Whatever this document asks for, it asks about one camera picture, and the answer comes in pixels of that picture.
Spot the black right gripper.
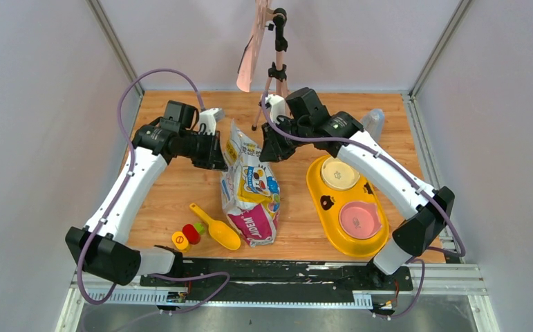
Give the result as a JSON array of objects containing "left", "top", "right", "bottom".
[{"left": 259, "top": 116, "right": 311, "bottom": 163}]

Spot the pet food bag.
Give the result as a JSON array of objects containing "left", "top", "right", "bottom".
[{"left": 220, "top": 122, "right": 281, "bottom": 247}]

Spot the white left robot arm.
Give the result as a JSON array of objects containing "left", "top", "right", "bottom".
[{"left": 65, "top": 101, "right": 227, "bottom": 286}]

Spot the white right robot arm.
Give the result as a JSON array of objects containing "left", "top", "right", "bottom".
[{"left": 260, "top": 87, "right": 455, "bottom": 289}]

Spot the cream bowl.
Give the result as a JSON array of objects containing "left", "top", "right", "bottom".
[{"left": 320, "top": 157, "right": 360, "bottom": 191}]

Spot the yellow plastic scoop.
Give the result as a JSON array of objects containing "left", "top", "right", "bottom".
[{"left": 189, "top": 203, "right": 241, "bottom": 251}]

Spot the red yellow green toy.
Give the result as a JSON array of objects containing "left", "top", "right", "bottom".
[{"left": 171, "top": 222, "right": 205, "bottom": 252}]

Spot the pink perforated board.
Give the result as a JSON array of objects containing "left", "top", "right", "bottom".
[{"left": 236, "top": 0, "right": 272, "bottom": 92}]

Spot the pink tripod stand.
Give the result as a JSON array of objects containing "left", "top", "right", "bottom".
[{"left": 251, "top": 8, "right": 291, "bottom": 132}]

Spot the yellow double bowl feeder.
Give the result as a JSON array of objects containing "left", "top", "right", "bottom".
[{"left": 306, "top": 156, "right": 390, "bottom": 258}]

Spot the pink bowl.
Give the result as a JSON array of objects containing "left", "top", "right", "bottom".
[{"left": 339, "top": 201, "right": 382, "bottom": 240}]

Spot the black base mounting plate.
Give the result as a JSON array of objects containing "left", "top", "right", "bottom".
[{"left": 138, "top": 257, "right": 415, "bottom": 304}]

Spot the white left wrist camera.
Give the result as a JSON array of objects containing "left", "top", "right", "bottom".
[{"left": 198, "top": 108, "right": 225, "bottom": 135}]

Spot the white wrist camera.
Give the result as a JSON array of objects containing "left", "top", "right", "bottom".
[
  {"left": 265, "top": 94, "right": 287, "bottom": 124},
  {"left": 198, "top": 108, "right": 225, "bottom": 135}
]

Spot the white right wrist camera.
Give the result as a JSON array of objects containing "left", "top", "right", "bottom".
[{"left": 265, "top": 94, "right": 287, "bottom": 124}]

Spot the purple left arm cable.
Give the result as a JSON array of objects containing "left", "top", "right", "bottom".
[{"left": 76, "top": 68, "right": 232, "bottom": 317}]

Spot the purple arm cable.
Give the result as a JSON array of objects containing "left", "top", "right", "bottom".
[
  {"left": 76, "top": 68, "right": 232, "bottom": 317},
  {"left": 259, "top": 93, "right": 467, "bottom": 320}
]

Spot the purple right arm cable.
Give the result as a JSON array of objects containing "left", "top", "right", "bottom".
[{"left": 259, "top": 93, "right": 467, "bottom": 320}]

